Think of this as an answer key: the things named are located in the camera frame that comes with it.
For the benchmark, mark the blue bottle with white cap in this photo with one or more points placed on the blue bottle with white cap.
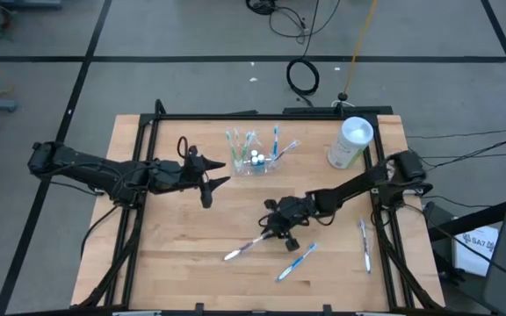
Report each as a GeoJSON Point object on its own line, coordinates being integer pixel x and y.
{"type": "Point", "coordinates": [261, 157]}

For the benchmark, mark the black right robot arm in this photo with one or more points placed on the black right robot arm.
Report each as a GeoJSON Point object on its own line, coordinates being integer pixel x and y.
{"type": "Point", "coordinates": [354, 184]}

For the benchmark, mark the green toothbrush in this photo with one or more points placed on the green toothbrush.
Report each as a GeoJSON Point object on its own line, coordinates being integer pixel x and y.
{"type": "Point", "coordinates": [232, 149]}
{"type": "Point", "coordinates": [246, 145]}

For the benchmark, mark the white toothbrush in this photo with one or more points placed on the white toothbrush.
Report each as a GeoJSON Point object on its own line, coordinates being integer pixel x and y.
{"type": "Point", "coordinates": [244, 249]}

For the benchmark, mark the white wipes canister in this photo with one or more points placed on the white wipes canister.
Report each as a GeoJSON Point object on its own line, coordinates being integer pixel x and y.
{"type": "Point", "coordinates": [349, 140]}

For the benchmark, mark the white printed paper sheet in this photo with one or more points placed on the white printed paper sheet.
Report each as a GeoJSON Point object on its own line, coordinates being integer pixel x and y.
{"type": "Point", "coordinates": [474, 250]}

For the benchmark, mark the purple toothbrush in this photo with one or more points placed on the purple toothbrush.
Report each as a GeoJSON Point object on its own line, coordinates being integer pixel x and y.
{"type": "Point", "coordinates": [288, 149]}
{"type": "Point", "coordinates": [365, 246]}

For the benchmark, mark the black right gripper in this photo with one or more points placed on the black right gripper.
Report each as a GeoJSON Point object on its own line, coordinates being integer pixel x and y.
{"type": "Point", "coordinates": [294, 213]}

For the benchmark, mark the teal tube aloft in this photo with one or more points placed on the teal tube aloft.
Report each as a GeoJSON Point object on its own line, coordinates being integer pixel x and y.
{"type": "Point", "coordinates": [254, 153]}

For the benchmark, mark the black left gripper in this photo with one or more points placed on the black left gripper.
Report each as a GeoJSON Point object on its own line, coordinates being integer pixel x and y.
{"type": "Point", "coordinates": [174, 175]}

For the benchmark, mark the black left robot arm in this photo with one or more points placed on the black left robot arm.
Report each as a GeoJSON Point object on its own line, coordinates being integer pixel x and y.
{"type": "Point", "coordinates": [81, 164]}

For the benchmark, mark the black frame bracket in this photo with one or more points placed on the black frame bracket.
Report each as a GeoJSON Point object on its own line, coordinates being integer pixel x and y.
{"type": "Point", "coordinates": [199, 307]}
{"type": "Point", "coordinates": [327, 308]}

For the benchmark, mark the blue toothbrush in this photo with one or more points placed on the blue toothbrush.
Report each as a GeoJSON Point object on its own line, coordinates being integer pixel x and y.
{"type": "Point", "coordinates": [275, 140]}
{"type": "Point", "coordinates": [297, 262]}

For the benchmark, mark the clear acrylic organizer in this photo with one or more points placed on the clear acrylic organizer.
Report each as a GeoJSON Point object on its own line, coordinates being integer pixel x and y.
{"type": "Point", "coordinates": [270, 169]}

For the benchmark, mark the black aluminium table frame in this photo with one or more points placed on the black aluminium table frame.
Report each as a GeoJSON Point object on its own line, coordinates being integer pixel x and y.
{"type": "Point", "coordinates": [257, 117]}

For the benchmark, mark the white light bar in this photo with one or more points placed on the white light bar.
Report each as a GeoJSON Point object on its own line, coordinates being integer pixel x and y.
{"type": "Point", "coordinates": [136, 313]}
{"type": "Point", "coordinates": [373, 313]}

